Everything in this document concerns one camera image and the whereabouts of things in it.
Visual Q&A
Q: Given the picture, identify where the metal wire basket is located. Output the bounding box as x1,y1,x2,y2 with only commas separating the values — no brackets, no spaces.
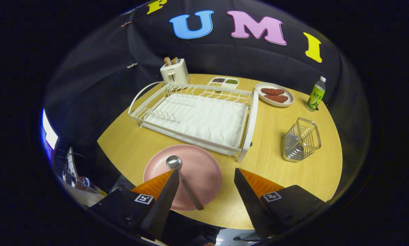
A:
282,117,322,162

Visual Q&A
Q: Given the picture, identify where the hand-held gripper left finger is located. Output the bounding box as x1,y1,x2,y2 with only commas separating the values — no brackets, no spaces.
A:
90,169,181,241

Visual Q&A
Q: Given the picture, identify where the beige plate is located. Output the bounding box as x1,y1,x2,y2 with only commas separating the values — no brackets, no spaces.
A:
255,82,295,108

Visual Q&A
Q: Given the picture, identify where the pink plate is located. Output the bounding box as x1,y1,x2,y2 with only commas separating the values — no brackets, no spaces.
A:
143,144,222,211

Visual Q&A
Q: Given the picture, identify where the metal spoon with dark handle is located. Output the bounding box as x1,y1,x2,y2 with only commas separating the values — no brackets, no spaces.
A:
166,155,204,211

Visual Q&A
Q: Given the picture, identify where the green label drink bottle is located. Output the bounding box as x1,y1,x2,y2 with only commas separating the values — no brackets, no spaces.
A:
306,76,327,112

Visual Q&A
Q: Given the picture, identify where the white toaster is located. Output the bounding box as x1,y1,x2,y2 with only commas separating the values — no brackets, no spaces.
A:
160,58,190,85

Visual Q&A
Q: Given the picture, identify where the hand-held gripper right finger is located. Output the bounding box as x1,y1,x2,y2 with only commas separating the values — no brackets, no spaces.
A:
233,167,328,240

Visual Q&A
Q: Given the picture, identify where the white wire dish rack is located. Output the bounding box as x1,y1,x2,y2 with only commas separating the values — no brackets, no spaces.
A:
128,81,259,163

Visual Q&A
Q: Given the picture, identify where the white divided condiment tray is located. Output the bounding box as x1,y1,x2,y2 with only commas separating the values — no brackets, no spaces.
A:
207,77,240,90

